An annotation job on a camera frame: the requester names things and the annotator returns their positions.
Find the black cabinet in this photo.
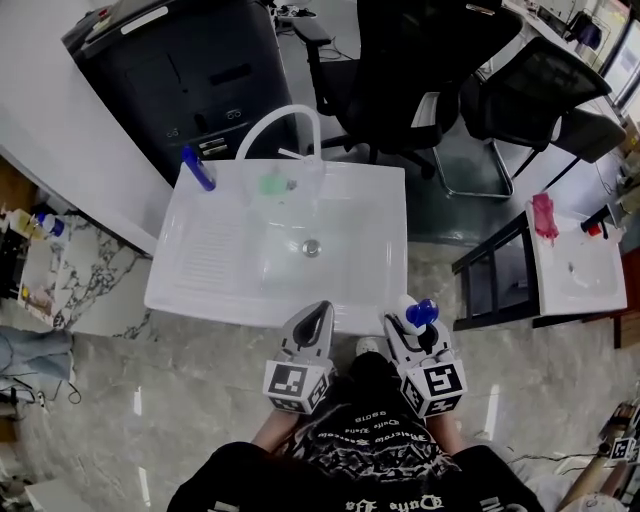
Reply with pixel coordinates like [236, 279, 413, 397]
[61, 0, 297, 187]

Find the clear bottle blue cap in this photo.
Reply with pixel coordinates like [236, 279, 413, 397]
[34, 212, 67, 242]

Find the black cable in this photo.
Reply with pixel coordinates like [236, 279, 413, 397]
[0, 374, 83, 414]

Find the small white sink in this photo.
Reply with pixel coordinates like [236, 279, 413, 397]
[524, 198, 629, 317]

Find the green item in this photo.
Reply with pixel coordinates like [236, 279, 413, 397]
[256, 169, 299, 199]

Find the cardboard tube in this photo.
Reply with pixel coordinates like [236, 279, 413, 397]
[562, 452, 621, 506]

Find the blue tube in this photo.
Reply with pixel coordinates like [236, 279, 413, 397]
[180, 145, 218, 194]

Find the person's right forearm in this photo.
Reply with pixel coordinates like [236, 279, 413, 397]
[424, 410, 465, 457]

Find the black metal stand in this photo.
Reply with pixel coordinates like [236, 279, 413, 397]
[451, 209, 547, 332]

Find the black faucet red tip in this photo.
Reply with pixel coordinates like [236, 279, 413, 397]
[579, 203, 614, 240]

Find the white sink counter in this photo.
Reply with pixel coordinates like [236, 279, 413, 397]
[143, 158, 409, 338]

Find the marble shelf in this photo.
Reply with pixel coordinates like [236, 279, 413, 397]
[49, 213, 154, 342]

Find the person's left forearm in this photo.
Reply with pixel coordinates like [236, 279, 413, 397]
[248, 407, 302, 454]

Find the yellow liquid bottle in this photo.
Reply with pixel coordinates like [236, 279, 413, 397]
[3, 206, 39, 237]

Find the blue jeans cloth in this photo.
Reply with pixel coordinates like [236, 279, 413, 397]
[0, 324, 75, 382]

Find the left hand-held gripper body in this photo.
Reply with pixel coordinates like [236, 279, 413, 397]
[263, 327, 337, 416]

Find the person's black printed shirt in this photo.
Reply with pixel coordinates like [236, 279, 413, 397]
[166, 349, 547, 512]

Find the white item bottle blue cap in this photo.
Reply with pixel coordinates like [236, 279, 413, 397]
[397, 294, 441, 337]

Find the black mesh chair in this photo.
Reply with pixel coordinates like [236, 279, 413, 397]
[432, 36, 629, 199]

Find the red cloth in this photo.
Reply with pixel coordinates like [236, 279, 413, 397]
[530, 192, 561, 247]

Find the black office chair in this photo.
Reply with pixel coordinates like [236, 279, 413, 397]
[291, 0, 525, 180]

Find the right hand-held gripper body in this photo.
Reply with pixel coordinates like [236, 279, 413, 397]
[394, 342, 469, 419]

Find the white curved faucet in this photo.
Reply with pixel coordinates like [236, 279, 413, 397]
[234, 103, 324, 167]

